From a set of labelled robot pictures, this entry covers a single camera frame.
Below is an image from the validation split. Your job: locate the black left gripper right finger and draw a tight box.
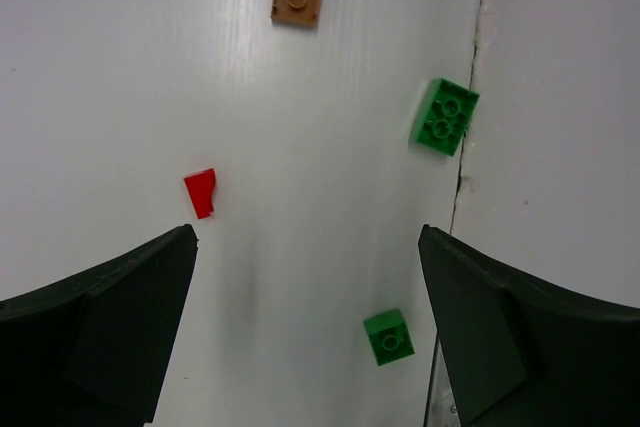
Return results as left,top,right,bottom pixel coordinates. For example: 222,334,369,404
418,225,639,426

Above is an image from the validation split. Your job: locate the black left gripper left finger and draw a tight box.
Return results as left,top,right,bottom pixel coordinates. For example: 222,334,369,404
1,224,198,426

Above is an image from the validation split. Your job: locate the small green lego brick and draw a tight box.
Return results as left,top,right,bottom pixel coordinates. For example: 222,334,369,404
363,308,415,366

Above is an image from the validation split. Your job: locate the red lego wedge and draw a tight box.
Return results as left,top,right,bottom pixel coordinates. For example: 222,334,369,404
184,168,216,219

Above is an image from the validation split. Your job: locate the green lego brick front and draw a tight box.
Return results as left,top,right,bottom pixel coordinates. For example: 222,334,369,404
409,78,480,157

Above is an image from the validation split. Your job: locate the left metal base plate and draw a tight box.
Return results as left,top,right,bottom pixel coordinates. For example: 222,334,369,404
423,336,461,427

